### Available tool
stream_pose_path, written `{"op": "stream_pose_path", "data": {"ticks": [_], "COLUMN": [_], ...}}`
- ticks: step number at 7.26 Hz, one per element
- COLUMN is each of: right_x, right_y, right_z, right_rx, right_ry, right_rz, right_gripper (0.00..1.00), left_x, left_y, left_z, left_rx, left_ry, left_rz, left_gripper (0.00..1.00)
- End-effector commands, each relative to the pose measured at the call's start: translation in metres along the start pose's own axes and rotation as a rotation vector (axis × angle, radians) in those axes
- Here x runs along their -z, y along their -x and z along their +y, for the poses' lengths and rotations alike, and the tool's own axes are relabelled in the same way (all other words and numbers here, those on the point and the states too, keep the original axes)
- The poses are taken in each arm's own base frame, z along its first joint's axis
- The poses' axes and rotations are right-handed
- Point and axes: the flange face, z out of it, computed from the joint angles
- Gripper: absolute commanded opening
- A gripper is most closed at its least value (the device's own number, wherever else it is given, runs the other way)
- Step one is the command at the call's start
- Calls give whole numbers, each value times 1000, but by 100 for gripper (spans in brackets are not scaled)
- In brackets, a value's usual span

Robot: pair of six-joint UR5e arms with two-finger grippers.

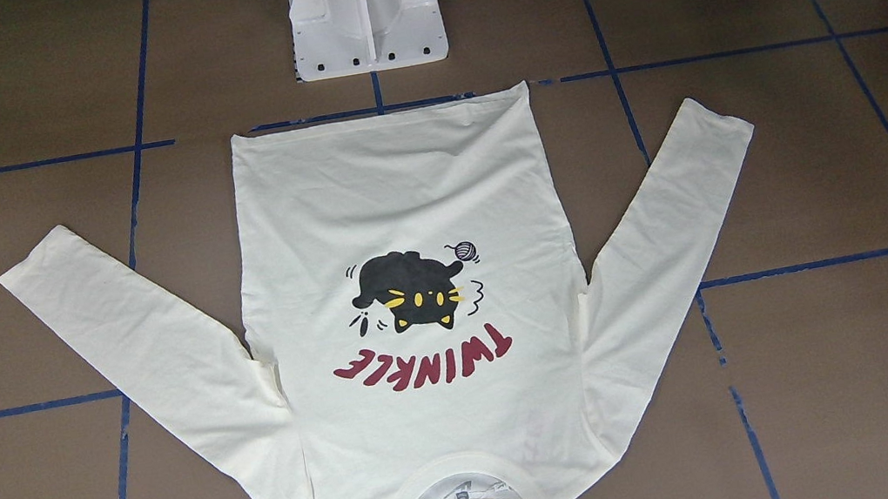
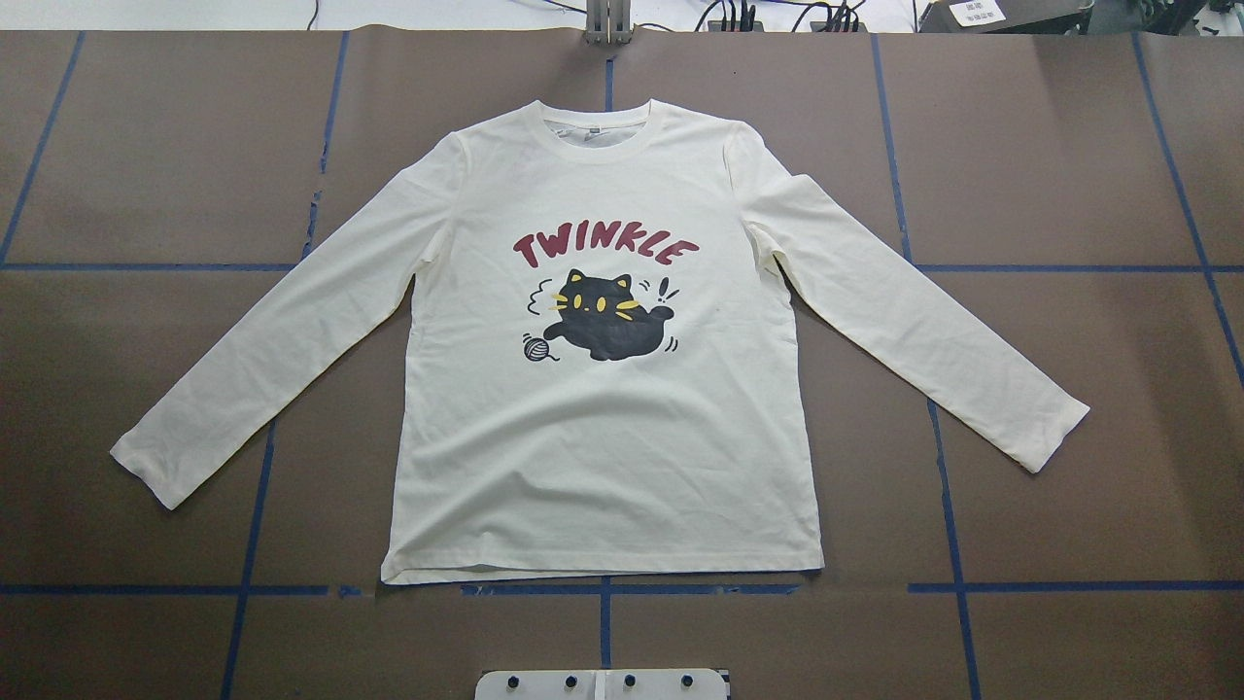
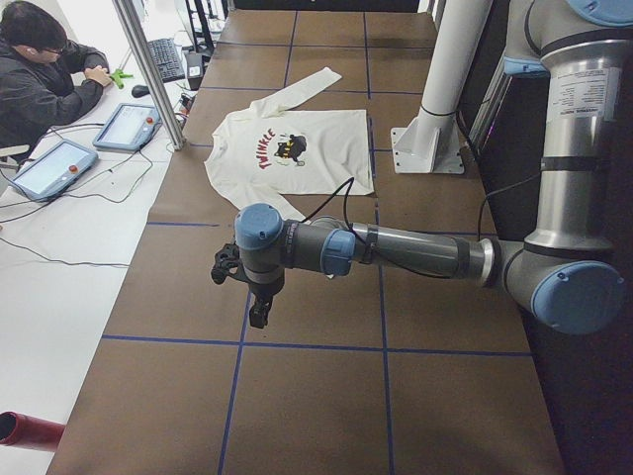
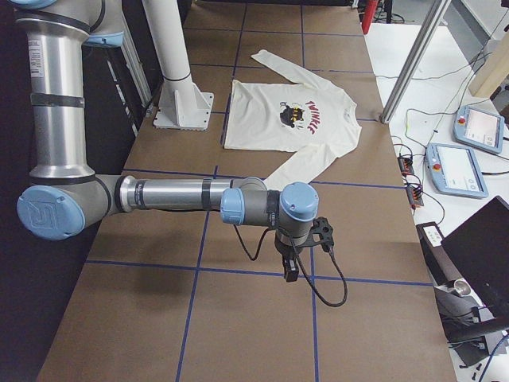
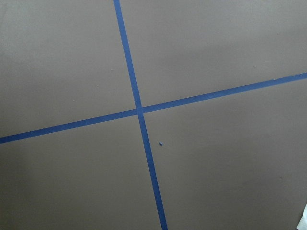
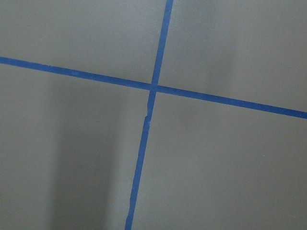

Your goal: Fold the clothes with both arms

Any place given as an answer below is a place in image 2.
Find dark box with label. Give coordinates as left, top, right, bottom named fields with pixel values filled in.
left=916, top=1, right=1093, bottom=35

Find grey metal bracket post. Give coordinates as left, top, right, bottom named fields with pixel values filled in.
left=585, top=0, right=634, bottom=46

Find cream long-sleeve cat shirt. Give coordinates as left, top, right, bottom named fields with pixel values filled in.
left=109, top=99, right=1089, bottom=586

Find black cables at table edge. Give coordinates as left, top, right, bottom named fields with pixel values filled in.
left=695, top=0, right=866, bottom=34

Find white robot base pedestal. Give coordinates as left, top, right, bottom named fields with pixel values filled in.
left=474, top=668, right=733, bottom=699

